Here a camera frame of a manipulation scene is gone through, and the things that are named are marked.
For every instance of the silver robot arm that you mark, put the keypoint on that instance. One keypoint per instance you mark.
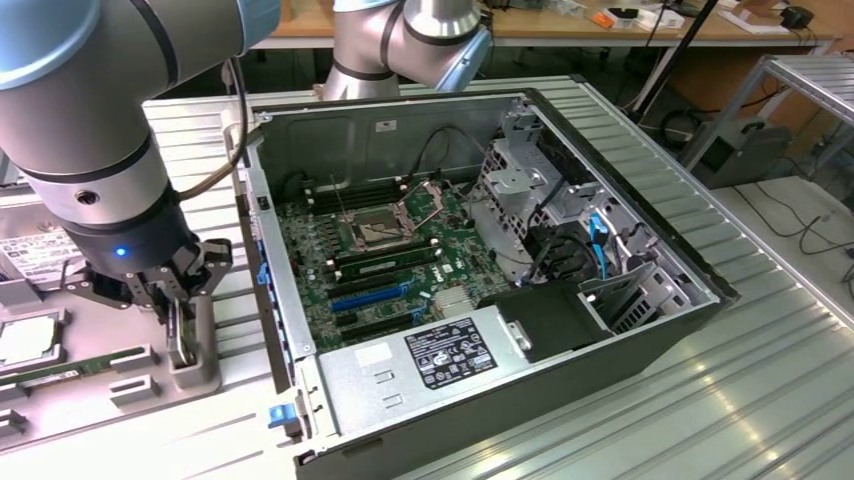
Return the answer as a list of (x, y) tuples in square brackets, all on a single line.
[(80, 125)]

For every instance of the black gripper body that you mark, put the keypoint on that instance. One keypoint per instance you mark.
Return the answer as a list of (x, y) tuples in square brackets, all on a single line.
[(127, 240)]

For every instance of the white flat box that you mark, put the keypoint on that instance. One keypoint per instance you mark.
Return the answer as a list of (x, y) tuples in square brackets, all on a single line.
[(754, 17)]

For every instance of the silver hard disk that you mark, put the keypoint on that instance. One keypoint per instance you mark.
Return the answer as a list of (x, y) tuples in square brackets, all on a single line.
[(27, 255)]

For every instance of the wooden desk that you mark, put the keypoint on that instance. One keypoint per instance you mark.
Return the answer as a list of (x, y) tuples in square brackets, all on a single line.
[(567, 31)]

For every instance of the CPU socket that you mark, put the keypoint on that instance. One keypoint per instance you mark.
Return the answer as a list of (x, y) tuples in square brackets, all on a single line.
[(374, 230)]

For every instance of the black plastic shroud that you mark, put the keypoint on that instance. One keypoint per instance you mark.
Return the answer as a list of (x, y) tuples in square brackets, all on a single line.
[(541, 320)]

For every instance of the white case label sticker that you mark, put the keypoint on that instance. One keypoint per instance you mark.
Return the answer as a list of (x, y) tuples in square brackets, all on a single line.
[(386, 125)]

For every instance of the long black expansion slot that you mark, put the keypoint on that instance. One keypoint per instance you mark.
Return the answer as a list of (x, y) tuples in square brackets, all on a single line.
[(379, 322), (374, 335), (363, 283)]

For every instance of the orange and white box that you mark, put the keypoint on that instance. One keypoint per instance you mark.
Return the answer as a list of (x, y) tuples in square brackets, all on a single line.
[(634, 19)]

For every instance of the green motherboard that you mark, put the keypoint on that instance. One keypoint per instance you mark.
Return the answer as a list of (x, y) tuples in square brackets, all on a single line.
[(303, 235)]

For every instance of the metal drive cage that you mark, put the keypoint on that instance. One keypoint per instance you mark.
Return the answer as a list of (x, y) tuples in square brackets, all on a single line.
[(514, 200)]

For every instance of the metal socket cover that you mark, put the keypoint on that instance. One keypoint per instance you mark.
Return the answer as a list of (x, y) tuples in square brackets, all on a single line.
[(421, 205)]

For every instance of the metal disk bay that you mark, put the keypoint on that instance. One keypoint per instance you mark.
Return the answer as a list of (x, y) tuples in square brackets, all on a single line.
[(641, 295)]

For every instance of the silver CPU chip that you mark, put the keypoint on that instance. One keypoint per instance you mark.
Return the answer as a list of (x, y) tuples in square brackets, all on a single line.
[(20, 340)]

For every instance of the green RAM stick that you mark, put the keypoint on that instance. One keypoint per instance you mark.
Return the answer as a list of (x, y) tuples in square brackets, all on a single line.
[(390, 263), (67, 372)]

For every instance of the blue expansion slot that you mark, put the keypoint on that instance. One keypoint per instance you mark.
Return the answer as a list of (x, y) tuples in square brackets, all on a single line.
[(369, 297)]

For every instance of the grey floor box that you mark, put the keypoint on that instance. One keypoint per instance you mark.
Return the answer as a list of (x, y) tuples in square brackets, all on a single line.
[(741, 155)]

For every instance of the black power adapter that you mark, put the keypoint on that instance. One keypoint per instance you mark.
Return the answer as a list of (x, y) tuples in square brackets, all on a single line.
[(797, 16)]

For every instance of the aluminium frame table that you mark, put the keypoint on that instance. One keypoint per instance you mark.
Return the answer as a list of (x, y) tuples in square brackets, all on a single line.
[(814, 75)]

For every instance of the grey power supply unit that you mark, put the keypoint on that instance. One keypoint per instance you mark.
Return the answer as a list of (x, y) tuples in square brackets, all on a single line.
[(374, 380)]

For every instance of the blue plastic case clip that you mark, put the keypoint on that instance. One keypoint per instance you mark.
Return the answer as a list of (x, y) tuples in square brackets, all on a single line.
[(281, 416)]

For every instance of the short black expansion slot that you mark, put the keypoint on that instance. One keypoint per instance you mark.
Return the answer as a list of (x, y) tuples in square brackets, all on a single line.
[(346, 316)]

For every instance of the open black PC case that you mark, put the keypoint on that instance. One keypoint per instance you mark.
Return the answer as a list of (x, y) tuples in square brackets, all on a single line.
[(321, 140)]

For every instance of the black tripod pole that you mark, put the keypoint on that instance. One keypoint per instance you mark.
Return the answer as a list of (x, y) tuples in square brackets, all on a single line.
[(674, 60)]

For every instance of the silver chipset heatsink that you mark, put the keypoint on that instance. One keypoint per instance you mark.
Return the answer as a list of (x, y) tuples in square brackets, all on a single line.
[(455, 301)]

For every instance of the thin metal locking lever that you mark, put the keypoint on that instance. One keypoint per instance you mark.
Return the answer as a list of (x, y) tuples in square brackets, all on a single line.
[(339, 197)]

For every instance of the grey parts rack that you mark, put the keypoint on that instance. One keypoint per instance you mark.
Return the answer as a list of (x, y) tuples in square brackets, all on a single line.
[(87, 320)]

